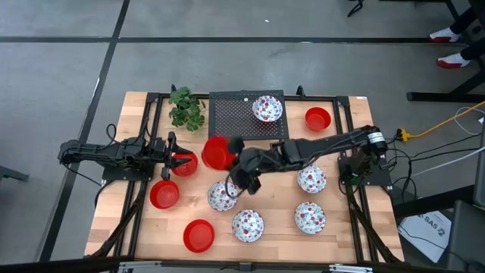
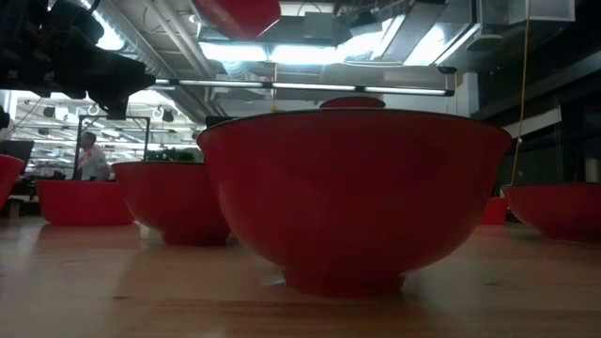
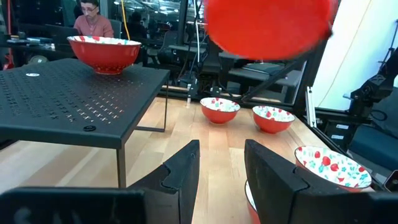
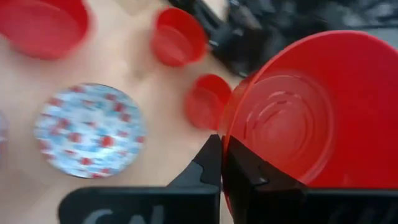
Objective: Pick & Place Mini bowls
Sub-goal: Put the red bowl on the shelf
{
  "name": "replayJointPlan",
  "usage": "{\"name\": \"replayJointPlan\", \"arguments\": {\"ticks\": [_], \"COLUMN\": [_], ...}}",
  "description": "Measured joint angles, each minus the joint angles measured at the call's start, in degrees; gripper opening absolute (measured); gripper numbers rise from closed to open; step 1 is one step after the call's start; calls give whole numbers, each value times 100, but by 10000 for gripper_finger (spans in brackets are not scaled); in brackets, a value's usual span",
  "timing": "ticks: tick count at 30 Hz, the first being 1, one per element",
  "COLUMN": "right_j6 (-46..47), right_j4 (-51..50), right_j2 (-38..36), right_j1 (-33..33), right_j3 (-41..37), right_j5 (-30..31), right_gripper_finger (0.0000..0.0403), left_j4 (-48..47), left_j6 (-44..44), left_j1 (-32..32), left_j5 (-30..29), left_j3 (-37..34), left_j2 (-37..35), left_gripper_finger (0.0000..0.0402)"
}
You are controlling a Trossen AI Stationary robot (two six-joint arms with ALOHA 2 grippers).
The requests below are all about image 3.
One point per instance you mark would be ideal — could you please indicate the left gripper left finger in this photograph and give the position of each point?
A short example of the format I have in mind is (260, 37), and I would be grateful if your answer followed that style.
(174, 193)

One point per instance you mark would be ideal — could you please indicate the red strawberry print bowl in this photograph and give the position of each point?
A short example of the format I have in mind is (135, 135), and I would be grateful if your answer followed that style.
(329, 163)
(252, 213)
(219, 115)
(104, 57)
(270, 124)

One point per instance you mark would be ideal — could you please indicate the black office chair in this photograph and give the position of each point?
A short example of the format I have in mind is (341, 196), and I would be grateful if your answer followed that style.
(169, 46)

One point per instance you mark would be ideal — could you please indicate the dark padded chair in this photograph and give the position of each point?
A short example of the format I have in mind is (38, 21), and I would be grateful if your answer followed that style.
(376, 146)

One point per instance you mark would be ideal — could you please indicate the black perforated metal shelf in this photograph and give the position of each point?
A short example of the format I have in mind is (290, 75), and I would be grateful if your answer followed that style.
(62, 102)

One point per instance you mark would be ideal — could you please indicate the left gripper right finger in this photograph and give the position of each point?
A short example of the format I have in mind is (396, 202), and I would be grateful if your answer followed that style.
(273, 186)

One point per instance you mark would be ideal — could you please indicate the red and white shoes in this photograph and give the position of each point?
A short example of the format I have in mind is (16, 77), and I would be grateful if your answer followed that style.
(93, 26)

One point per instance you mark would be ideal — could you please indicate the red plastic bowl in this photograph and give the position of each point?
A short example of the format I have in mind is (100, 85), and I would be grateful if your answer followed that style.
(267, 28)

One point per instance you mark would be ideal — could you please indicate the black laptop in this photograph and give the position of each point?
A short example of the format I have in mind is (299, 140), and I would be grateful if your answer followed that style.
(60, 32)

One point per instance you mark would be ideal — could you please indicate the silver aluminium bar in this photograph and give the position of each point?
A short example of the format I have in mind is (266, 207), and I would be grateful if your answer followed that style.
(311, 105)

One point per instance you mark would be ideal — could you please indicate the black box white labels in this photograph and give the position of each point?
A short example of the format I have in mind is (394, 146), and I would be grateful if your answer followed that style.
(334, 132)

